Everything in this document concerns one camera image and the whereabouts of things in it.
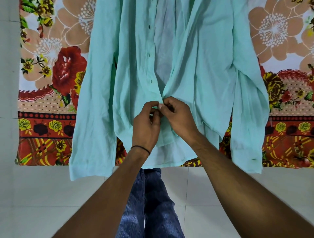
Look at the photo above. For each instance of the person's right hand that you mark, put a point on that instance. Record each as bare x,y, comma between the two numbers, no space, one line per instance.
181,120

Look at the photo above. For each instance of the person's left hand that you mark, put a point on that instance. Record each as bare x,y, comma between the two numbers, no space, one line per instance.
144,127

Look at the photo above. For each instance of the person's right thumb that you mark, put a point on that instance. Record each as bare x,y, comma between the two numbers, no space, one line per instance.
164,110

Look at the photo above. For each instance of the person's left thumb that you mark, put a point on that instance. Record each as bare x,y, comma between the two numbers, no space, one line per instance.
156,118

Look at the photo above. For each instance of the turquoise button-up shirt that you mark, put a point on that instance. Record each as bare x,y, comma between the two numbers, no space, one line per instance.
208,73

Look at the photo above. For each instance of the person's right forearm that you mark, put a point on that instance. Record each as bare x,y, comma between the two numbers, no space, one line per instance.
235,191

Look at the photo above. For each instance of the person's left forearm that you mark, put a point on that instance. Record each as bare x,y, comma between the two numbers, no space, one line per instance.
108,196

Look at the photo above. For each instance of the black wrist band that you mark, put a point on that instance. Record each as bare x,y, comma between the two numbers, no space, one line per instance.
141,147

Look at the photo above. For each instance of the blue denim jeans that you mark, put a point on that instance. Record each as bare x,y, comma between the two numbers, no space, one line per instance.
154,210

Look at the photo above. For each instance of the floral patterned bedsheet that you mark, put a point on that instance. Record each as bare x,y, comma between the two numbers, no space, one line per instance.
44,73

